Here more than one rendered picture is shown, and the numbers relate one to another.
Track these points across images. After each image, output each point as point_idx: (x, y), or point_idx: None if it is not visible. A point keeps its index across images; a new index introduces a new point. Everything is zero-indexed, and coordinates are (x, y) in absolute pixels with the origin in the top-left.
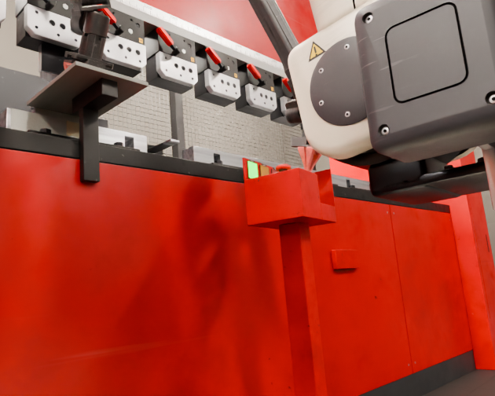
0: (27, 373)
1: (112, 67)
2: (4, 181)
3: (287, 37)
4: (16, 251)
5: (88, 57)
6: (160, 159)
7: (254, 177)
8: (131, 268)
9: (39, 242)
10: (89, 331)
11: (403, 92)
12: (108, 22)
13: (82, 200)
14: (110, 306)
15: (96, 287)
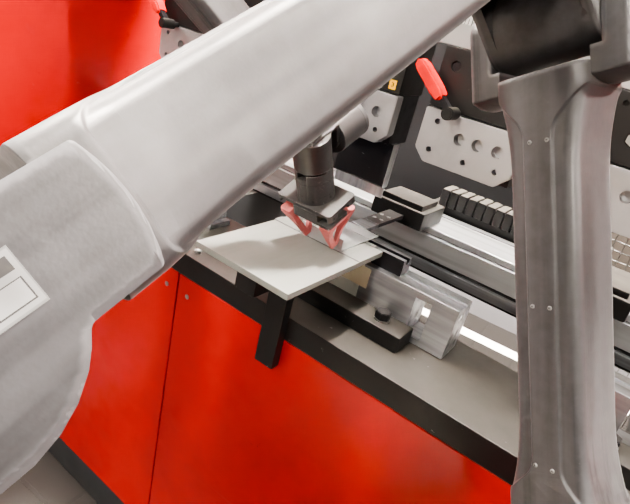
0: (190, 475)
1: (328, 221)
2: (198, 319)
3: (534, 399)
4: (197, 383)
5: (293, 202)
6: (382, 383)
7: None
8: (293, 477)
9: (214, 389)
10: (238, 491)
11: None
12: (310, 154)
13: (259, 375)
14: (261, 490)
15: (252, 464)
